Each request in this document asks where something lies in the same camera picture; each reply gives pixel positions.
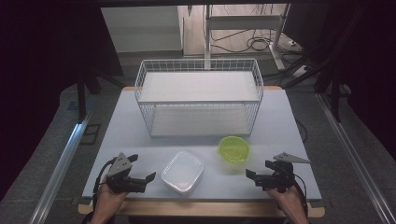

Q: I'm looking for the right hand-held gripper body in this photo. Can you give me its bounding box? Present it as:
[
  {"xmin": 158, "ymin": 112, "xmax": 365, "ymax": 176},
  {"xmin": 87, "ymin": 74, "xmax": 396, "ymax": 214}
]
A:
[{"xmin": 254, "ymin": 151, "xmax": 311, "ymax": 193}]

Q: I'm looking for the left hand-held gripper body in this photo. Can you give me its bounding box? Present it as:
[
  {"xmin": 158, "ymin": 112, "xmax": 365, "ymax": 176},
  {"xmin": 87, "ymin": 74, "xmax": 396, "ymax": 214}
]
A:
[{"xmin": 106, "ymin": 152, "xmax": 148, "ymax": 194}]

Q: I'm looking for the clear container with green lid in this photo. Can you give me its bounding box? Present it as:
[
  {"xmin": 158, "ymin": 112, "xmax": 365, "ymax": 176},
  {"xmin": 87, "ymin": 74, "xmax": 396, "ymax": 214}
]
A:
[{"xmin": 217, "ymin": 135, "xmax": 252, "ymax": 174}]

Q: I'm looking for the person's right hand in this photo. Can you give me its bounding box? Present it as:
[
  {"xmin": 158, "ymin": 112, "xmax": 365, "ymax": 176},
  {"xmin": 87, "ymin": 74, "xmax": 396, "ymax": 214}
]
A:
[{"xmin": 267, "ymin": 186, "xmax": 304, "ymax": 220}]

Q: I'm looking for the person's left hand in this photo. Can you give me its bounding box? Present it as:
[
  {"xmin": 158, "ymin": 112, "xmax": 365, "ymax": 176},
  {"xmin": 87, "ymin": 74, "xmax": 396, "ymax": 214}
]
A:
[{"xmin": 92, "ymin": 176, "xmax": 129, "ymax": 216}]

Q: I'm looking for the clear container with white lid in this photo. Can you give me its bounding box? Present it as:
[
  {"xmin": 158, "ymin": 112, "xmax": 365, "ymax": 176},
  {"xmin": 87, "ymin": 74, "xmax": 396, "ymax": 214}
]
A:
[{"xmin": 160, "ymin": 150, "xmax": 205, "ymax": 196}]

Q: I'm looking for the black floor plate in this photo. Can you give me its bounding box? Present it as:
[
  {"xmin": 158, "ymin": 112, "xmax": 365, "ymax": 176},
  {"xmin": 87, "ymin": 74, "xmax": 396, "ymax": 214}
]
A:
[{"xmin": 78, "ymin": 123, "xmax": 102, "ymax": 146}]

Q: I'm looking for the wooden table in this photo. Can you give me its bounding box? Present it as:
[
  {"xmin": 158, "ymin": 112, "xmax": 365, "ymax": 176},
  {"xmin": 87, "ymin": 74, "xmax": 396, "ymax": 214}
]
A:
[{"xmin": 78, "ymin": 85, "xmax": 326, "ymax": 218}]

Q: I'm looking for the black stand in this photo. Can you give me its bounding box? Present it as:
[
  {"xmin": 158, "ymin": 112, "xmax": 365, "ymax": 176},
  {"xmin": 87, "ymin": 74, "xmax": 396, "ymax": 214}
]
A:
[{"xmin": 76, "ymin": 66, "xmax": 101, "ymax": 123}]

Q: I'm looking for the white power strip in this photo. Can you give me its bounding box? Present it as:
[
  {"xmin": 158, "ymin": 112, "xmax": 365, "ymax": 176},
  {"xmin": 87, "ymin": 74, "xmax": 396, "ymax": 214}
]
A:
[{"xmin": 291, "ymin": 64, "xmax": 310, "ymax": 78}]

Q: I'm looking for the grey cabinet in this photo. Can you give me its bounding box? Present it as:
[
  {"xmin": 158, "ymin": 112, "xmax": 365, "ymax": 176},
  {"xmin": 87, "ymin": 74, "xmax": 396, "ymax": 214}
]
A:
[{"xmin": 100, "ymin": 5, "xmax": 184, "ymax": 54}]

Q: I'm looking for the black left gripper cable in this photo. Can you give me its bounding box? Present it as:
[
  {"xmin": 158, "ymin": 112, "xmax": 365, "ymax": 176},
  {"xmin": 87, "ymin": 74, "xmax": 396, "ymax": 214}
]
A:
[{"xmin": 92, "ymin": 157, "xmax": 118, "ymax": 216}]

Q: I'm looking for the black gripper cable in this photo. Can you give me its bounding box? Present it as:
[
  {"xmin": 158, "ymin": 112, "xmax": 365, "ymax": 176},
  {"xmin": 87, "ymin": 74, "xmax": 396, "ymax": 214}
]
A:
[
  {"xmin": 293, "ymin": 173, "xmax": 310, "ymax": 217},
  {"xmin": 92, "ymin": 157, "xmax": 118, "ymax": 216}
]

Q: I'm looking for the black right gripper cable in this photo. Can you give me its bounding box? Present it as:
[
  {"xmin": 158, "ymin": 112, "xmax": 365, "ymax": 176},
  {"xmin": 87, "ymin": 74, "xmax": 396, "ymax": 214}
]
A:
[{"xmin": 293, "ymin": 173, "xmax": 310, "ymax": 217}]

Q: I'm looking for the black cable beside table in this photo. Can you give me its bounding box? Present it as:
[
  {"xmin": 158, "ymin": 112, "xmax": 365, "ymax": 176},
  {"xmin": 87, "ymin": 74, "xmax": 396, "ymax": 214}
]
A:
[{"xmin": 294, "ymin": 119, "xmax": 309, "ymax": 145}]

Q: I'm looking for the metal floor rail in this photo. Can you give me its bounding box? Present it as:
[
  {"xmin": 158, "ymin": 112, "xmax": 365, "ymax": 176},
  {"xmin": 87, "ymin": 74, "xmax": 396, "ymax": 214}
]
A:
[
  {"xmin": 315, "ymin": 92, "xmax": 396, "ymax": 224},
  {"xmin": 28, "ymin": 112, "xmax": 94, "ymax": 224}
]

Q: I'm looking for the tangle of black floor cables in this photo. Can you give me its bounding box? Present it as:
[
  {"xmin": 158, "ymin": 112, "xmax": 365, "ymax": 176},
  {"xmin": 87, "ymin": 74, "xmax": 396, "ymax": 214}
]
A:
[{"xmin": 210, "ymin": 28, "xmax": 302, "ymax": 54}]

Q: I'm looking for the white desk frame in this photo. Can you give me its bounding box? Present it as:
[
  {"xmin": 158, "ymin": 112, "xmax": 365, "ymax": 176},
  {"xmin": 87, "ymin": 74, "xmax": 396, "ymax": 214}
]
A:
[{"xmin": 203, "ymin": 3, "xmax": 289, "ymax": 72}]

